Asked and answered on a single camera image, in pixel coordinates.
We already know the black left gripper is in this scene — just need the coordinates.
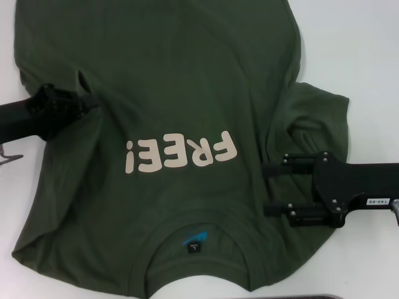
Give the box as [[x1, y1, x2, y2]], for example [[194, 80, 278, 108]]
[[0, 83, 102, 145]]

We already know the dark green FREE t-shirt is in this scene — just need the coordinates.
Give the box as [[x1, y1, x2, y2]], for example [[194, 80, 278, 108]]
[[11, 0, 350, 292]]

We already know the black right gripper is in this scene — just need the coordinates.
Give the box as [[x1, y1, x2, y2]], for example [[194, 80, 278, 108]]
[[262, 151, 399, 228]]

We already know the left gripper cable with plug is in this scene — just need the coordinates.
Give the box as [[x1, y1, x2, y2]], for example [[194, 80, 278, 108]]
[[0, 143, 25, 165]]

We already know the silver right wrist connector stub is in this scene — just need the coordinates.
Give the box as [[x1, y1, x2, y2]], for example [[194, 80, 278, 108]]
[[390, 198, 399, 225]]

